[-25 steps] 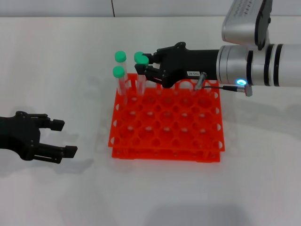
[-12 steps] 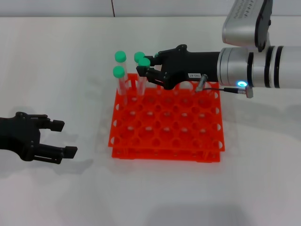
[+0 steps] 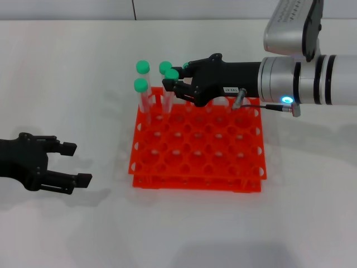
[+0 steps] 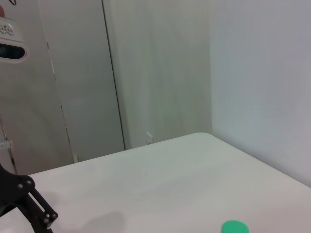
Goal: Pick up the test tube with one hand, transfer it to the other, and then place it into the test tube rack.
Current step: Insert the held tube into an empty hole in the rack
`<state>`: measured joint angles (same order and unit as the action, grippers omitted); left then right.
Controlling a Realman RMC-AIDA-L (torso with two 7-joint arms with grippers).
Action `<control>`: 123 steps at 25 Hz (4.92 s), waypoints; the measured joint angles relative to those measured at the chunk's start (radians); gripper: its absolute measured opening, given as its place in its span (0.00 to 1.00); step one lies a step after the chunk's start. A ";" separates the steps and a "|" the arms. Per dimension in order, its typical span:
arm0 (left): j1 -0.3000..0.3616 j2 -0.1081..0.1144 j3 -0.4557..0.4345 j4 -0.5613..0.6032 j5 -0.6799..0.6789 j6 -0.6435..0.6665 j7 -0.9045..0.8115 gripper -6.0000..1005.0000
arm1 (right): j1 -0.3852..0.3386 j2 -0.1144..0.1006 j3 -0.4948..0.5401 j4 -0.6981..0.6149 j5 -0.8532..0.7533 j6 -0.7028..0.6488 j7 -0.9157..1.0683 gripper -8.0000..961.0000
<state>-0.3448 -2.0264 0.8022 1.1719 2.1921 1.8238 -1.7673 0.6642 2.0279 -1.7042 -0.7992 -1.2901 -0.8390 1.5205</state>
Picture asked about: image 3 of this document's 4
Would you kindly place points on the green capped clear test tube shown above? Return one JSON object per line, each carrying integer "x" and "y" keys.
{"x": 142, "y": 67}
{"x": 171, "y": 74}
{"x": 185, "y": 66}
{"x": 140, "y": 85}
{"x": 164, "y": 66}

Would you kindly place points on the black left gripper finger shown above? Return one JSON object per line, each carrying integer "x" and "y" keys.
{"x": 72, "y": 182}
{"x": 67, "y": 149}

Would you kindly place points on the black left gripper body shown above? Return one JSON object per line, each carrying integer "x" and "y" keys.
{"x": 25, "y": 162}

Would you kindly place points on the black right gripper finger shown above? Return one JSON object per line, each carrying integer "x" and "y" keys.
{"x": 181, "y": 90}
{"x": 185, "y": 71}

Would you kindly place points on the orange test tube rack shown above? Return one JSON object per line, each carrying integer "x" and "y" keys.
{"x": 195, "y": 167}

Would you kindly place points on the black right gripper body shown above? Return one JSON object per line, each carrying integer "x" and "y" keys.
{"x": 231, "y": 79}

